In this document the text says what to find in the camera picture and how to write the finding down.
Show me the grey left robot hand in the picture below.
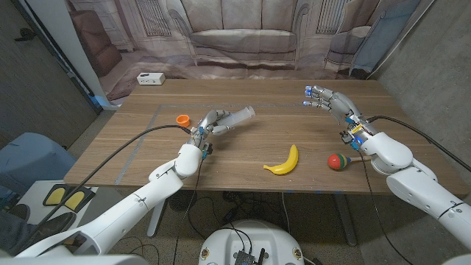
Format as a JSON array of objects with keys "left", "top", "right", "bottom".
[{"left": 185, "top": 108, "right": 236, "bottom": 149}]

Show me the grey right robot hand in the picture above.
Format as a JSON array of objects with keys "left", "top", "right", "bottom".
[{"left": 302, "top": 85, "right": 379, "bottom": 145}]

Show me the large clear plastic syringe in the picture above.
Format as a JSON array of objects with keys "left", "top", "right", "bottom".
[{"left": 220, "top": 105, "right": 256, "bottom": 130}]

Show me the red striped toy maraca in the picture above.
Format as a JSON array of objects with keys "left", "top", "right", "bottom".
[{"left": 327, "top": 152, "right": 373, "bottom": 172}]

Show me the yellow toy banana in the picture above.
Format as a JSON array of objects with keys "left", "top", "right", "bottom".
[{"left": 262, "top": 144, "right": 300, "bottom": 176}]

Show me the white power box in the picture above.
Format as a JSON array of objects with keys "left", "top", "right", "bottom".
[{"left": 136, "top": 72, "right": 166, "bottom": 86}]

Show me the round black floor fan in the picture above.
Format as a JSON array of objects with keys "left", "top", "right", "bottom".
[{"left": 169, "top": 191, "right": 198, "bottom": 213}]

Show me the printed sofa room backdrop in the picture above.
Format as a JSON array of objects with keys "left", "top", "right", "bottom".
[{"left": 65, "top": 0, "right": 435, "bottom": 102}]

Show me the white table leg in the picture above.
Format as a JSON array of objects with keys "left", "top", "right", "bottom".
[
  {"left": 333, "top": 194, "right": 358, "bottom": 247},
  {"left": 146, "top": 200, "right": 170, "bottom": 238}
]

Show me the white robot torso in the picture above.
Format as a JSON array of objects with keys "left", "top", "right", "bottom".
[{"left": 198, "top": 219, "right": 305, "bottom": 265}]

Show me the white pedal base board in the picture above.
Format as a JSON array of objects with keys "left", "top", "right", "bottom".
[{"left": 20, "top": 179, "right": 123, "bottom": 225}]

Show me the small black torso computer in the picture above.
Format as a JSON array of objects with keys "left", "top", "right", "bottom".
[{"left": 233, "top": 248, "right": 266, "bottom": 265}]

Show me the yellow black foot pedal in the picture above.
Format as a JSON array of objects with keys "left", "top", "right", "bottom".
[
  {"left": 43, "top": 185, "right": 68, "bottom": 207},
  {"left": 63, "top": 188, "right": 89, "bottom": 210}
]

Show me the blue chair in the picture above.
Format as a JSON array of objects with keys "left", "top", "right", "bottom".
[{"left": 0, "top": 132, "right": 77, "bottom": 199}]

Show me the person in blue jeans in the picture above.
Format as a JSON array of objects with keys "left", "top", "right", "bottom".
[{"left": 0, "top": 203, "right": 77, "bottom": 257}]

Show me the thin black left wrist cable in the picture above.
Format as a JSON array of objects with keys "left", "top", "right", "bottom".
[{"left": 171, "top": 156, "right": 204, "bottom": 265}]

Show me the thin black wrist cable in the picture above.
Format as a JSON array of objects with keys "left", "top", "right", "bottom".
[
  {"left": 360, "top": 150, "right": 408, "bottom": 265},
  {"left": 171, "top": 156, "right": 204, "bottom": 265}
]

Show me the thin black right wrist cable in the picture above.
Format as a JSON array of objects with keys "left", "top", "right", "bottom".
[{"left": 360, "top": 150, "right": 408, "bottom": 265}]

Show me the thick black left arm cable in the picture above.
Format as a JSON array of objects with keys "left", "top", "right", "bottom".
[{"left": 21, "top": 124, "right": 192, "bottom": 244}]

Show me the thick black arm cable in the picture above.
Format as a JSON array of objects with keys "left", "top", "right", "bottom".
[
  {"left": 21, "top": 124, "right": 192, "bottom": 244},
  {"left": 366, "top": 115, "right": 471, "bottom": 173}
]

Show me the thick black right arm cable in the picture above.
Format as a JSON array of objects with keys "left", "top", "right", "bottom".
[{"left": 366, "top": 115, "right": 471, "bottom": 173}]

